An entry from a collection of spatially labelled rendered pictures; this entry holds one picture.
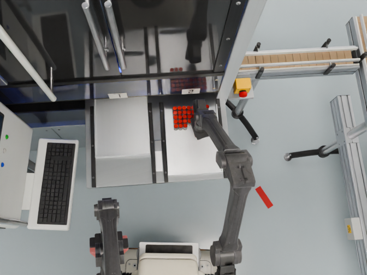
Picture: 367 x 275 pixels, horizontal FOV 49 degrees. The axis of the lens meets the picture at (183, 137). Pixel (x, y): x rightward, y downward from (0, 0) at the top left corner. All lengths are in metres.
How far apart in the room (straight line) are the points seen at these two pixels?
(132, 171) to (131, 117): 0.27
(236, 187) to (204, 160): 0.68
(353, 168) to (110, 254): 1.62
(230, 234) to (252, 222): 1.40
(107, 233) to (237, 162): 0.47
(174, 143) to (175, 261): 0.70
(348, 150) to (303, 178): 0.56
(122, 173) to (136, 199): 0.88
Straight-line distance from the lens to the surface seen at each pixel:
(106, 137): 1.99
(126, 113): 2.02
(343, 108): 2.59
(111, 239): 1.32
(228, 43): 1.52
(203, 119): 1.61
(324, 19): 3.49
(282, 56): 2.15
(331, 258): 3.00
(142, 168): 1.94
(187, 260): 1.46
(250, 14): 1.36
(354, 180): 2.50
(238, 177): 1.30
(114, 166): 1.96
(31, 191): 2.11
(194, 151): 1.96
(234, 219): 1.40
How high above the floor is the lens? 2.79
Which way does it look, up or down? 75 degrees down
